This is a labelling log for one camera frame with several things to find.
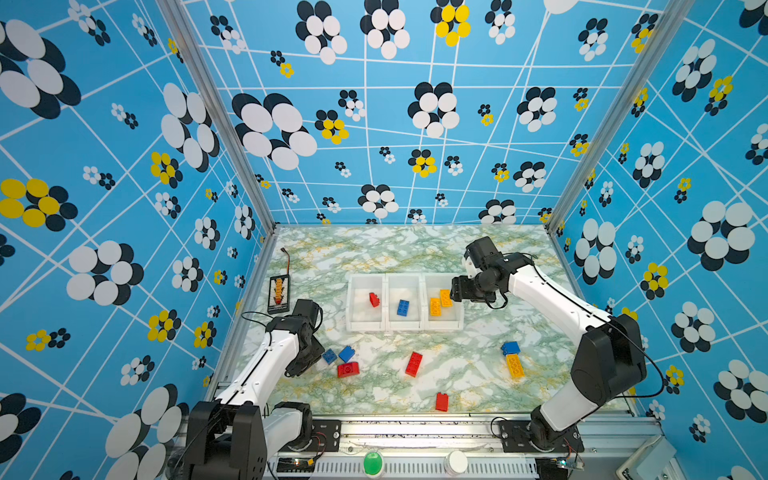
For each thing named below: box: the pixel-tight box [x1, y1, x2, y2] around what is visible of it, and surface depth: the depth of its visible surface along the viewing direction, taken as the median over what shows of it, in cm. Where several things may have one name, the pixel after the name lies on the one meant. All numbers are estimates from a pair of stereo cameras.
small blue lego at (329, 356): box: [322, 348, 338, 365], surface depth 88 cm
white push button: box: [444, 450, 468, 476], surface depth 65 cm
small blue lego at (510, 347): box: [501, 341, 521, 356], surface depth 90 cm
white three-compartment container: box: [346, 273, 465, 332], surface depth 96 cm
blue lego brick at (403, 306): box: [396, 299, 410, 317], surface depth 98 cm
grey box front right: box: [615, 435, 677, 480], surface depth 69 cm
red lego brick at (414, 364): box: [405, 351, 423, 378], surface depth 86 cm
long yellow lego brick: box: [506, 354, 525, 378], surface depth 86 cm
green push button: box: [363, 452, 385, 477], surface depth 64 cm
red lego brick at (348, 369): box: [337, 362, 360, 378], surface depth 86 cm
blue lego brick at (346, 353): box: [338, 345, 355, 363], surface depth 89 cm
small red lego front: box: [435, 392, 449, 412], surface depth 80 cm
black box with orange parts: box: [267, 274, 290, 314], surface depth 101 cm
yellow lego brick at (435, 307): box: [430, 298, 442, 317], surface depth 98 cm
